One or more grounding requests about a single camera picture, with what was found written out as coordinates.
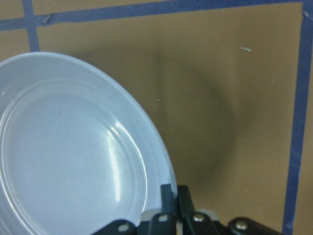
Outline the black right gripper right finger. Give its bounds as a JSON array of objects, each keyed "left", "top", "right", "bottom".
[{"left": 178, "top": 185, "right": 281, "bottom": 235}]

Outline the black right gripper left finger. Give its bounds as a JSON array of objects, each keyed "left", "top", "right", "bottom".
[{"left": 95, "top": 184, "right": 177, "bottom": 235}]

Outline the blue plate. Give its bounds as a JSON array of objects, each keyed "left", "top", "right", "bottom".
[{"left": 0, "top": 52, "right": 177, "bottom": 235}]

